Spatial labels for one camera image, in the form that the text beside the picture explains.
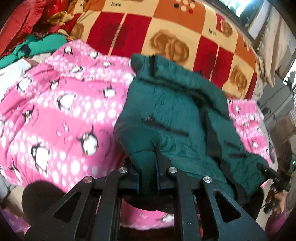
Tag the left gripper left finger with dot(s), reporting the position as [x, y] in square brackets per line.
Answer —
[89, 211]

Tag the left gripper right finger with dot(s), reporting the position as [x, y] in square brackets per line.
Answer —
[202, 209]

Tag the dark green puffer jacket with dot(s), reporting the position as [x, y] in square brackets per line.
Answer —
[178, 114]

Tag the red clothes pile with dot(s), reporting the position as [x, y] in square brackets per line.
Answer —
[34, 19]

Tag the person's right hand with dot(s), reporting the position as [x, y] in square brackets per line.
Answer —
[280, 199]

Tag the pink penguin blanket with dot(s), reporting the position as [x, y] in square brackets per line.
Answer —
[57, 120]

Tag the beige curtain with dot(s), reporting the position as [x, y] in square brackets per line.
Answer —
[272, 46]

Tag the orange red rose blanket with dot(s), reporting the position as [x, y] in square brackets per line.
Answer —
[189, 33]

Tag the teal green garment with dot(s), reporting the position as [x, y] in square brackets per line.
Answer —
[34, 46]

